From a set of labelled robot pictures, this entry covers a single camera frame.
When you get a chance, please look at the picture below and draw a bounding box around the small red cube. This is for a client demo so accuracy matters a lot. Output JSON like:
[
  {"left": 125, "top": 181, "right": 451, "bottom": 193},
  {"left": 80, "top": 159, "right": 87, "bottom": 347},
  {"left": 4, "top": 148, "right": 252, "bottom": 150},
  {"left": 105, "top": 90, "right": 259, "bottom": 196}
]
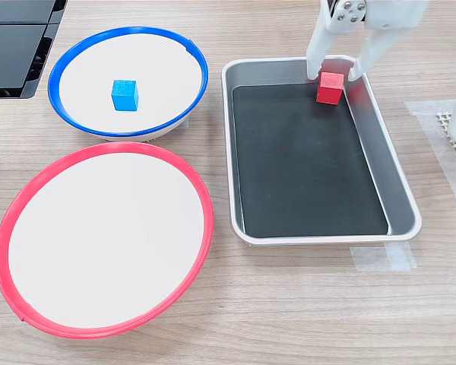
[{"left": 315, "top": 71, "right": 345, "bottom": 106}]

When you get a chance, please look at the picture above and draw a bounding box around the small blue cube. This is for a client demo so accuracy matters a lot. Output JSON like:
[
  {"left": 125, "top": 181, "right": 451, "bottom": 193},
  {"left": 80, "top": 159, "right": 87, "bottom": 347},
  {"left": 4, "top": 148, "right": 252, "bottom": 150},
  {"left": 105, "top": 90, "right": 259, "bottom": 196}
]
[{"left": 110, "top": 79, "right": 140, "bottom": 113}]

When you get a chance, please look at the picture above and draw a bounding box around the black tray mat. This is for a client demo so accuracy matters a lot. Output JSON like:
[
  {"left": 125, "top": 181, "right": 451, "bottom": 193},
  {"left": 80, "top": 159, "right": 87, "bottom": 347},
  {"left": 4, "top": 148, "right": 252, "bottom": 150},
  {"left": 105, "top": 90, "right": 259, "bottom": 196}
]
[{"left": 231, "top": 83, "right": 389, "bottom": 239}]

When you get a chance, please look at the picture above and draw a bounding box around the steel tray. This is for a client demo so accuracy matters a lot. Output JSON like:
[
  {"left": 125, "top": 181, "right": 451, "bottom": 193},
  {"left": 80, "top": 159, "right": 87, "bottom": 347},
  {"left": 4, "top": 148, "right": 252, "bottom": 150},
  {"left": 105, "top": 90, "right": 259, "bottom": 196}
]
[{"left": 220, "top": 55, "right": 423, "bottom": 245}]

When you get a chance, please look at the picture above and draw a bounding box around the long clear tape strip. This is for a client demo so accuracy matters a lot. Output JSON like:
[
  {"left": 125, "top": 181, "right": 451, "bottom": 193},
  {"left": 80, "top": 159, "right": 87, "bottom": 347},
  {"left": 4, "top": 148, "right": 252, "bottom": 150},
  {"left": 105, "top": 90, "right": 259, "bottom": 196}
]
[{"left": 404, "top": 99, "right": 456, "bottom": 226}]

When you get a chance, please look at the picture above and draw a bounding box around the white plate with blue rim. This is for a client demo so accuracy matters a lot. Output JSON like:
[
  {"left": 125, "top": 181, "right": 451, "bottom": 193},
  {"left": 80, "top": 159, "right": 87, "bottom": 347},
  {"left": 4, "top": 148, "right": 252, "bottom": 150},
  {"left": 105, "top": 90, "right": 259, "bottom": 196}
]
[{"left": 47, "top": 25, "right": 210, "bottom": 144}]

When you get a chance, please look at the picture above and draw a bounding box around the short clear tape strip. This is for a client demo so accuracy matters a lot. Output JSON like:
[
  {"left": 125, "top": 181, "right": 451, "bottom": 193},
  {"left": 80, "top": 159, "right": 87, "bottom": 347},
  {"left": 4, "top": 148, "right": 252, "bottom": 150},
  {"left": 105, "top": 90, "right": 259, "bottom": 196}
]
[{"left": 350, "top": 242, "right": 417, "bottom": 272}]

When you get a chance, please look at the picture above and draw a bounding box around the white plate with red rim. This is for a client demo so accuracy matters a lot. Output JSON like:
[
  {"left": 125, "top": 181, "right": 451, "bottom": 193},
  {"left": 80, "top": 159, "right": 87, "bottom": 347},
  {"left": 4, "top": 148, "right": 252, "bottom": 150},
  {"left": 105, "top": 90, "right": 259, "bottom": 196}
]
[{"left": 0, "top": 141, "right": 215, "bottom": 340}]

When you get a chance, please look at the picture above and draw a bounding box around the black glossy device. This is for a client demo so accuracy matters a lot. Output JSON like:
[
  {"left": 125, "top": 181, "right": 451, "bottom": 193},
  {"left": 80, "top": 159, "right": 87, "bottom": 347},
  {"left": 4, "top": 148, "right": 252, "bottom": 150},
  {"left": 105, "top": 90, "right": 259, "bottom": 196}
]
[{"left": 0, "top": 0, "right": 68, "bottom": 100}]

